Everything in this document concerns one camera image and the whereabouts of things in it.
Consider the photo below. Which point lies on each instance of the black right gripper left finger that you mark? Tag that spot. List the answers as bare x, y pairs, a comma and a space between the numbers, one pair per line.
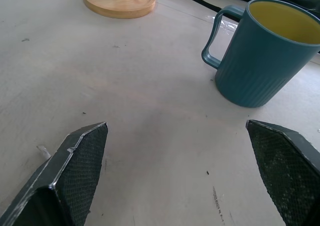
75, 176

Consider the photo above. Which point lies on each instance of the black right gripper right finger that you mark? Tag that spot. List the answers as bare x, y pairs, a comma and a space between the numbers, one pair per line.
282, 171

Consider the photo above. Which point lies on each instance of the round wooden stand base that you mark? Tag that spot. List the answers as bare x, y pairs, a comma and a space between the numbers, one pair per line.
120, 2

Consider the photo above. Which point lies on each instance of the clear tape piece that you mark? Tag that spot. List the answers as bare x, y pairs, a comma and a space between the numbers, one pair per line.
225, 24

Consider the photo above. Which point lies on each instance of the blue ribbed mug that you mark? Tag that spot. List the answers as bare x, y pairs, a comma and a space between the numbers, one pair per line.
260, 61

